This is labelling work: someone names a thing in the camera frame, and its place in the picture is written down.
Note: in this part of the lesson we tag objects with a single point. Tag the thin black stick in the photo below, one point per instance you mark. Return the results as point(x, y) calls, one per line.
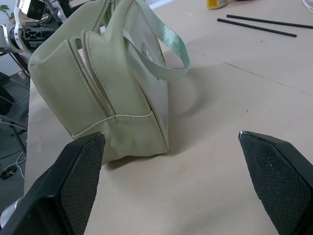
point(269, 21)
point(256, 28)

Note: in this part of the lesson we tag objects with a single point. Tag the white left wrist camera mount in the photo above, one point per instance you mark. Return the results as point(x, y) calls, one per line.
point(17, 34)

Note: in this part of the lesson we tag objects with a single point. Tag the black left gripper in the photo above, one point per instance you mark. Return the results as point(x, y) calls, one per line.
point(34, 35)

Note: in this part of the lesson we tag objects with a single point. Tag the green plant leaves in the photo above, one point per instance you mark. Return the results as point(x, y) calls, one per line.
point(3, 10)

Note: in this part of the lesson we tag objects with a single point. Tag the yellow printed drink can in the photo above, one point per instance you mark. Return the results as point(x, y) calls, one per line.
point(218, 3)

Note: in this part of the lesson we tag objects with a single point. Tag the green transparent toiletry bag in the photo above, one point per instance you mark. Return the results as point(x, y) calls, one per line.
point(117, 98)

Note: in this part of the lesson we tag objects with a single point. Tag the grey metal stand leg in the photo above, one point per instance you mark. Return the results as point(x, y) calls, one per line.
point(14, 127)

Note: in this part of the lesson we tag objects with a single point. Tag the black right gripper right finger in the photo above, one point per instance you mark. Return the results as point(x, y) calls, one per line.
point(281, 181)

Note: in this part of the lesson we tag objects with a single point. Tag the black equipment box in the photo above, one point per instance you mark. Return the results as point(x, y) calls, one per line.
point(5, 95)

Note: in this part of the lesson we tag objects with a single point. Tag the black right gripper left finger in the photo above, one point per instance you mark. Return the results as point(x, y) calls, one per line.
point(61, 186)

